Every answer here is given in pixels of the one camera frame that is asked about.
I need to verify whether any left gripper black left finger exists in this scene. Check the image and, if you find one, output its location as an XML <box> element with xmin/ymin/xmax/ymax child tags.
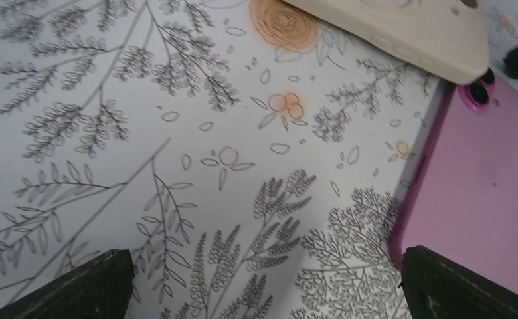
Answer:
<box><xmin>0</xmin><ymin>249</ymin><xmax>134</xmax><ymax>319</ymax></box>

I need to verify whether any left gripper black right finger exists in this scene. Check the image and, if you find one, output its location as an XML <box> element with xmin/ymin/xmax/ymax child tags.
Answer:
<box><xmin>400</xmin><ymin>245</ymin><xmax>518</xmax><ymax>318</ymax></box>

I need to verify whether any beige phone case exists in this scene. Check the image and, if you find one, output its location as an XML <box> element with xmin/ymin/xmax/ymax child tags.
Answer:
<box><xmin>290</xmin><ymin>0</ymin><xmax>490</xmax><ymax>85</ymax></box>

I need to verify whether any pink smartphone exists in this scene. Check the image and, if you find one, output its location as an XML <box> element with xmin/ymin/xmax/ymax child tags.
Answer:
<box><xmin>388</xmin><ymin>70</ymin><xmax>518</xmax><ymax>294</ymax></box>

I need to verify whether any floral patterned table mat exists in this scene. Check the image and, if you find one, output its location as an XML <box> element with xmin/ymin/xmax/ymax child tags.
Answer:
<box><xmin>0</xmin><ymin>0</ymin><xmax>518</xmax><ymax>319</ymax></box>

